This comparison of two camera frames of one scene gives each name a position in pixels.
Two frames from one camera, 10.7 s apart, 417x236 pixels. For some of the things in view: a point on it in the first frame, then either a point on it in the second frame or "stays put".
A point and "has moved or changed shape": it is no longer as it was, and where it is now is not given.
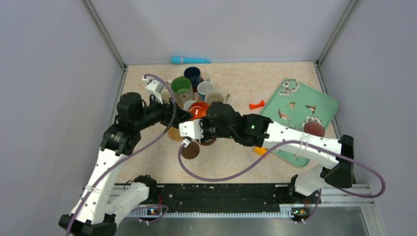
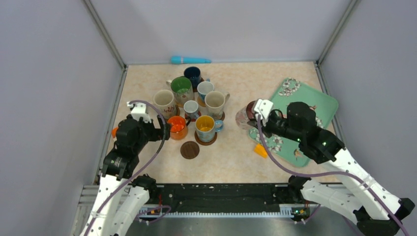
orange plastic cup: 198,109 -> 179,127
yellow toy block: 260,150 stays put
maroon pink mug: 314,128 has moved or changed shape
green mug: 182,89 stays put
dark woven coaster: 192,151 stays put
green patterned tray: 292,104 stays put
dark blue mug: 194,74 stays put
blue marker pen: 179,60 stays put
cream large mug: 217,96 stays put
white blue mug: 204,88 stays put
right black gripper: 203,123 -> 266,126
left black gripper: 173,115 -> 159,133
